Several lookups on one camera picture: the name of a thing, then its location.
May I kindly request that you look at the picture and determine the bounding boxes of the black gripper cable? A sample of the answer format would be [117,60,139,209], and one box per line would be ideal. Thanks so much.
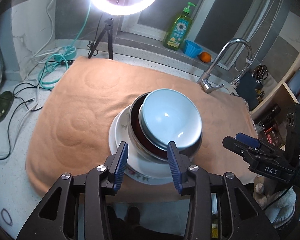
[264,185,295,210]

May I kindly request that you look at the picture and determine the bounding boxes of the black rubber band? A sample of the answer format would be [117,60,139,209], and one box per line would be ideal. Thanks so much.
[1,209,13,226]

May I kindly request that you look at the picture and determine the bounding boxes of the orange towel mat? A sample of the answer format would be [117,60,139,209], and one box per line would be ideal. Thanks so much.
[26,56,259,203]

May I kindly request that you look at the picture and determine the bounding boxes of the red bowl steel inside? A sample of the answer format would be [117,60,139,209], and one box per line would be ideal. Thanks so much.
[130,96,170,159]

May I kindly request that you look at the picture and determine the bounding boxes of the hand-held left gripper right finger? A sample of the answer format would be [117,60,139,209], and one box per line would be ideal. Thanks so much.
[166,141,280,240]

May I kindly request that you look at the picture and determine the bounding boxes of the white plate large rose print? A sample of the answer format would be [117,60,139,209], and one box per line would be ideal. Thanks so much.
[108,115,173,184]

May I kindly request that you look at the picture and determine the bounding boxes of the large stainless steel bowl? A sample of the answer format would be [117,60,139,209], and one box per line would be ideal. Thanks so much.
[129,92,203,164]

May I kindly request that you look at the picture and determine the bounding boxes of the metal flexible hose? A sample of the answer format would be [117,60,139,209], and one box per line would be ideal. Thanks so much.
[230,30,263,88]

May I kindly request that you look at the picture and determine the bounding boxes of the light blue ceramic bowl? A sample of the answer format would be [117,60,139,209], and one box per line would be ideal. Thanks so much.
[139,88,202,152]

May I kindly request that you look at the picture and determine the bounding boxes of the white cable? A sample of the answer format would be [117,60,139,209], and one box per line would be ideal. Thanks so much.
[22,0,63,120]

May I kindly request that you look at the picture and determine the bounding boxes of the green dish soap bottle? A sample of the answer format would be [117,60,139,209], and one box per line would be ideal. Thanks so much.
[163,2,197,52]

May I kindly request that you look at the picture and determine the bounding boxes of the scissors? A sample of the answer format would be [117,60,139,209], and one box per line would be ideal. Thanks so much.
[252,65,268,80]

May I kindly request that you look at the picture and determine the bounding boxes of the grey blue box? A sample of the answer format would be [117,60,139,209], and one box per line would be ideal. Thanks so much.
[287,64,300,90]

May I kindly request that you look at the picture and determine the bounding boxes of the teal cord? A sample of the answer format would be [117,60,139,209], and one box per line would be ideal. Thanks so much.
[37,5,93,89]

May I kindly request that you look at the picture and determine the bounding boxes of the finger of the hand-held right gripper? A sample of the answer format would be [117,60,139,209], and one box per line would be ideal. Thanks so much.
[236,133,287,165]
[222,136,259,167]

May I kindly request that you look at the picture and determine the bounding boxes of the green glass ashtray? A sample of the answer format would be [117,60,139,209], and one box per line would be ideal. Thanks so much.
[0,91,15,124]

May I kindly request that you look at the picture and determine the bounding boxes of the dark glass bottle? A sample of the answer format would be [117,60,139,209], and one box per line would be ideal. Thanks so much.
[261,104,282,130]

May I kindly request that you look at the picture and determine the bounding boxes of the blue ribbed cup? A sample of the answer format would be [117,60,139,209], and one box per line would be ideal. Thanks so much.
[184,39,203,58]

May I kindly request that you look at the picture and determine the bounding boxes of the person's right forearm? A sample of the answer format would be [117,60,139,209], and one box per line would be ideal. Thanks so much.
[264,189,298,224]

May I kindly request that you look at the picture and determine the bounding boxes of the person's right hand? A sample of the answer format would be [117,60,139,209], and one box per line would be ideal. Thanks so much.
[254,176,268,205]

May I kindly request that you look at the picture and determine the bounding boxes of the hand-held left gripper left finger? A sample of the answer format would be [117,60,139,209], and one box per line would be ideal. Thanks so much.
[16,141,129,240]

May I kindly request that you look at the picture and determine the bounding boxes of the white plate grey leaf print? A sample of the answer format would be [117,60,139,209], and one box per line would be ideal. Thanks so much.
[114,105,170,178]

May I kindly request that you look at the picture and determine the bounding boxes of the chrome faucet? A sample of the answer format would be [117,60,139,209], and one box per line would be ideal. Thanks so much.
[197,38,252,94]

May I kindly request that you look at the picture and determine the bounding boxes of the wooden shelf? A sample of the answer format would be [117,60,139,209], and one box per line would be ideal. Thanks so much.
[250,37,300,123]

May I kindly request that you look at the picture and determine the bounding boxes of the dark blue utensil holder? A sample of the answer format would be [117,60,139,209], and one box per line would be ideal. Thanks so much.
[236,74,264,110]

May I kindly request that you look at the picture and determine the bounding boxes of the teal cord reel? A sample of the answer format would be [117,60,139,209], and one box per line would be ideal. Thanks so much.
[49,45,77,62]

